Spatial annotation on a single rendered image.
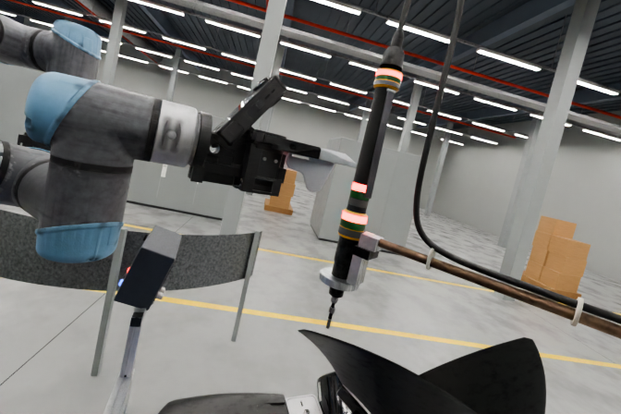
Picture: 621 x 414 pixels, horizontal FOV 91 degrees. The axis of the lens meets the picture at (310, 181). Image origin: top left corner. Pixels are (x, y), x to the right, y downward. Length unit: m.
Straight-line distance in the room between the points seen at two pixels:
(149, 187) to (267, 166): 6.42
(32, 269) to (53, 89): 2.16
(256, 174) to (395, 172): 6.52
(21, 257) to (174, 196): 4.42
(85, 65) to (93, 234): 0.41
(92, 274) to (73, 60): 1.80
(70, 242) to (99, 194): 0.06
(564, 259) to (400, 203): 3.55
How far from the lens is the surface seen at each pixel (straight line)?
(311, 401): 0.72
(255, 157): 0.39
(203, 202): 6.57
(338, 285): 0.53
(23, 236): 2.48
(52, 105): 0.38
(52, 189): 0.40
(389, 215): 6.96
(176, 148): 0.38
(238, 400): 0.71
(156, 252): 1.11
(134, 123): 0.37
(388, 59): 0.54
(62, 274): 2.43
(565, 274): 8.59
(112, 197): 0.39
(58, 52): 0.74
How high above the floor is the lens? 1.64
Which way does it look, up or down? 4 degrees down
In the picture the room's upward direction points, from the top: 13 degrees clockwise
